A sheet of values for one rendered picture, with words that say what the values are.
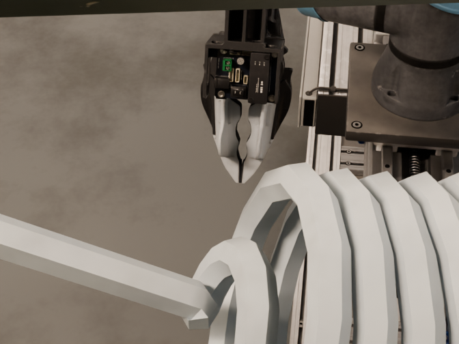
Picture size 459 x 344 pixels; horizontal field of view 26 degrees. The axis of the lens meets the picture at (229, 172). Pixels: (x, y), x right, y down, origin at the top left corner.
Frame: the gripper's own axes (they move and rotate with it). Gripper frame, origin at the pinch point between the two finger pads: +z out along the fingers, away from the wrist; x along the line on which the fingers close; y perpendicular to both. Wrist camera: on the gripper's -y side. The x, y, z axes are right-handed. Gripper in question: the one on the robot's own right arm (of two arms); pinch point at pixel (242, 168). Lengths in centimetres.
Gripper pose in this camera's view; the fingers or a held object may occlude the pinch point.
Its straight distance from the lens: 101.8
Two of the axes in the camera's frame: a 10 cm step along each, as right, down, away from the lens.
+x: 9.9, 0.8, -0.9
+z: -0.6, 9.6, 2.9
